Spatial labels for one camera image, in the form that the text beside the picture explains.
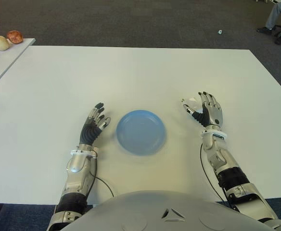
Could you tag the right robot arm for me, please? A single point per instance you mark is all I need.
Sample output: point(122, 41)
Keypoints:
point(232, 173)

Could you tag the blue round plate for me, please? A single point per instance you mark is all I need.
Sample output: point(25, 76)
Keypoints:
point(141, 132)

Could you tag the white charger block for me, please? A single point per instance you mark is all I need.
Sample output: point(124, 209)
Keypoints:
point(194, 103)

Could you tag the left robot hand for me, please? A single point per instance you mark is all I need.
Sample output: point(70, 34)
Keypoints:
point(90, 132)

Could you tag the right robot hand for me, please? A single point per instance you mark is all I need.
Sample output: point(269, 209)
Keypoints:
point(213, 113)

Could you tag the grey robot torso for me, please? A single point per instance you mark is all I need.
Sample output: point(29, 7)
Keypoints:
point(169, 211)

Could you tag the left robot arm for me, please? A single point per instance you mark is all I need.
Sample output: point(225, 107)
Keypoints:
point(78, 168)

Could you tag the beige bread roll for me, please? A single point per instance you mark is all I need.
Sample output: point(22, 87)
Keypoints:
point(1, 43)

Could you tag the white metal stand base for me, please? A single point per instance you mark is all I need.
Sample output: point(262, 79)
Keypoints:
point(272, 1)

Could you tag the seated person grey trousers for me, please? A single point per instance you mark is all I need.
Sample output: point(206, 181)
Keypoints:
point(274, 14)

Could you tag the white side table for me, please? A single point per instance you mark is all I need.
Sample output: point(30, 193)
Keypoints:
point(5, 60)

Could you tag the reddish brown bread roll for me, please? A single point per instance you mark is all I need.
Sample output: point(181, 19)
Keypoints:
point(15, 36)

